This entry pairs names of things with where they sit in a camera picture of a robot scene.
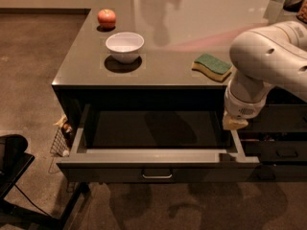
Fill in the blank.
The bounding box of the dark drawer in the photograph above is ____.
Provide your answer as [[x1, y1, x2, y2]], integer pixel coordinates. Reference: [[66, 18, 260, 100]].
[[57, 105, 259, 183], [249, 165, 307, 182], [244, 104, 307, 132], [242, 141, 307, 163]]

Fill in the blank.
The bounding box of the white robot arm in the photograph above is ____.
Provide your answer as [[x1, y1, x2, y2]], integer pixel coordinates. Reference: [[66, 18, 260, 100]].
[[223, 21, 307, 130]]

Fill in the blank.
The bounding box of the green yellow sponge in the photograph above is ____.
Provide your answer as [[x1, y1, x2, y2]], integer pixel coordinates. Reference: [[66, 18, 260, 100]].
[[192, 54, 232, 82]]

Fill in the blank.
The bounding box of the dark counter cabinet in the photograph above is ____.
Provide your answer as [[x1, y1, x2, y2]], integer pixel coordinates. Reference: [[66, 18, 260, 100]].
[[51, 0, 307, 184]]

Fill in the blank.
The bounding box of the white bowl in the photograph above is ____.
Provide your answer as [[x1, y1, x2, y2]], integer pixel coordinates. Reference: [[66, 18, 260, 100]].
[[106, 32, 145, 64]]

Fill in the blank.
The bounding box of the red apple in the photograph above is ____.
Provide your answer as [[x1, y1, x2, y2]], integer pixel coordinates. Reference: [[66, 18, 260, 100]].
[[97, 9, 116, 30]]

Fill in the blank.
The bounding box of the wire basket with items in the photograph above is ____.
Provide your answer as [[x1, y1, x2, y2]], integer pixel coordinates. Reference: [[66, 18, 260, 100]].
[[51, 115, 73, 157]]

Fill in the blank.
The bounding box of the black floor cable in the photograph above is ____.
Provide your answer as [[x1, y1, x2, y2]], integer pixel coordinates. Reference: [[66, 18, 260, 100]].
[[12, 183, 56, 219]]

